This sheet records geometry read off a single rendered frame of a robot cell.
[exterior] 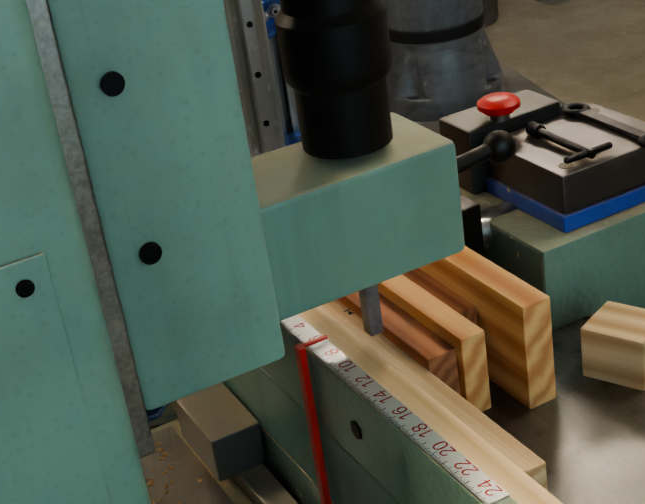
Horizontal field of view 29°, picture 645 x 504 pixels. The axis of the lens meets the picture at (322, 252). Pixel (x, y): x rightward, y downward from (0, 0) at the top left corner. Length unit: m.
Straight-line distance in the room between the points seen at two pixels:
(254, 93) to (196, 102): 0.88
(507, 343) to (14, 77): 0.37
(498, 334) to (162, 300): 0.24
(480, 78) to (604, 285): 0.61
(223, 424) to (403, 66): 0.65
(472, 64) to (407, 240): 0.73
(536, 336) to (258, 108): 0.78
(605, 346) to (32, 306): 0.37
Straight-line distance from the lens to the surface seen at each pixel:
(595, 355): 0.78
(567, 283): 0.83
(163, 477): 0.93
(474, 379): 0.75
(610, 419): 0.76
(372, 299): 0.74
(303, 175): 0.68
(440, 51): 1.41
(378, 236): 0.69
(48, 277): 0.53
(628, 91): 3.76
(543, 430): 0.75
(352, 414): 0.71
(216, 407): 0.90
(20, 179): 0.52
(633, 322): 0.78
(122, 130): 0.57
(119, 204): 0.58
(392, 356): 0.75
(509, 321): 0.75
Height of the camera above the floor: 1.34
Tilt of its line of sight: 27 degrees down
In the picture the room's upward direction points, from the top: 9 degrees counter-clockwise
